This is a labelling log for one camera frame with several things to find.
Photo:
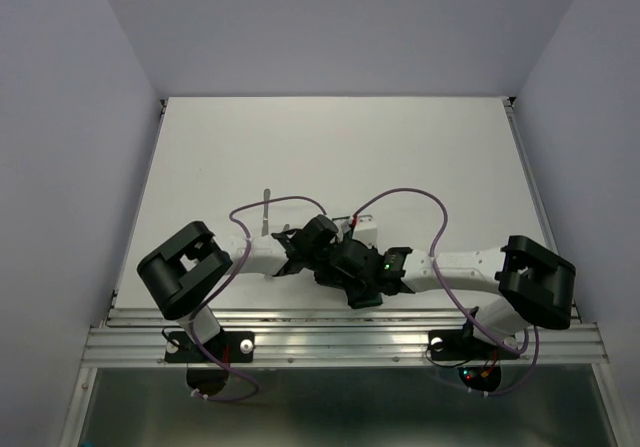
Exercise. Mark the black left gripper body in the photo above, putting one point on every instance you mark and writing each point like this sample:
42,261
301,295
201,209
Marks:
318,262

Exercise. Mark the dark green cloth napkin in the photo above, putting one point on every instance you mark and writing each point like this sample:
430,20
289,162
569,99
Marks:
366,300

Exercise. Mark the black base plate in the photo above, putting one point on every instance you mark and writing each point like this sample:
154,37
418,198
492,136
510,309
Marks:
228,347
454,345

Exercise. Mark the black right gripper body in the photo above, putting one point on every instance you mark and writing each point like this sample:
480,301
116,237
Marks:
359,282

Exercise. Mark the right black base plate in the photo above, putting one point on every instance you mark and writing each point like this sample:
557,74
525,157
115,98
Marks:
454,345

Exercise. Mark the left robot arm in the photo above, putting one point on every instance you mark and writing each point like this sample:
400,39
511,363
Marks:
181,273

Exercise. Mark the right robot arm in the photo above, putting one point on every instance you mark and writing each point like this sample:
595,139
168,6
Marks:
500,291

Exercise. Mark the silver table knife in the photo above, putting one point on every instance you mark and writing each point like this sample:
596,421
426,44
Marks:
265,213

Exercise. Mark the aluminium frame rail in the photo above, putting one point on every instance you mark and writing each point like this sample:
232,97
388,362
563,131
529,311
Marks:
430,170

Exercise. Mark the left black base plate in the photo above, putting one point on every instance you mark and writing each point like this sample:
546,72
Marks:
228,347

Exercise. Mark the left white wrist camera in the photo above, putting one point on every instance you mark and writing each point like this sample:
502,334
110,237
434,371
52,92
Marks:
344,226

